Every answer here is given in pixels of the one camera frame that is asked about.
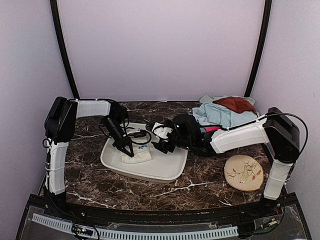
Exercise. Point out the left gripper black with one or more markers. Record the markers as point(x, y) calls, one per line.
point(123, 142)

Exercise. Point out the right black frame post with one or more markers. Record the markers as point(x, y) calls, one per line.
point(259, 48)

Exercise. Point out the left black frame post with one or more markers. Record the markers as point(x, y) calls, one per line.
point(62, 48)

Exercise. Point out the white slotted cable duct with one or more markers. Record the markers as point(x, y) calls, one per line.
point(121, 231)

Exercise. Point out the light blue towel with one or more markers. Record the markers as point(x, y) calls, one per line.
point(215, 114)

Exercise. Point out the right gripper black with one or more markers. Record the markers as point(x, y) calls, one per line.
point(163, 147)

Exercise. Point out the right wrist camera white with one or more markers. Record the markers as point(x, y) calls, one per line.
point(160, 130)

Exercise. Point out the black front rail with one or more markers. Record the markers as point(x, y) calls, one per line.
point(235, 215)

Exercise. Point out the black frame post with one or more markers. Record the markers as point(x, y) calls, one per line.
point(62, 48)
point(259, 48)

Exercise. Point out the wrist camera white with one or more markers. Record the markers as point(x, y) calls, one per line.
point(136, 133)
point(160, 130)

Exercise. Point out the dark red towel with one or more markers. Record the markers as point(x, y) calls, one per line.
point(236, 104)

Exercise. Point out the pink towel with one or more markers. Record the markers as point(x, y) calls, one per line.
point(211, 128)

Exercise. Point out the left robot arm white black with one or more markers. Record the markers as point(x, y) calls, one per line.
point(60, 128)

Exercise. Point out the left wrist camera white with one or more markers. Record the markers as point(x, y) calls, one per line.
point(136, 133)

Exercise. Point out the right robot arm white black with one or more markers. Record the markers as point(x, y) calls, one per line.
point(274, 128)

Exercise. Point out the white plastic basin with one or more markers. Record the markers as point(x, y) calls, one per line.
point(160, 168)

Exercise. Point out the round floral wooden plate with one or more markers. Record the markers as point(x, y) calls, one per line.
point(243, 173)

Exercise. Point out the white embroidered towel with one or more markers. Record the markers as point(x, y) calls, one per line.
point(141, 154)

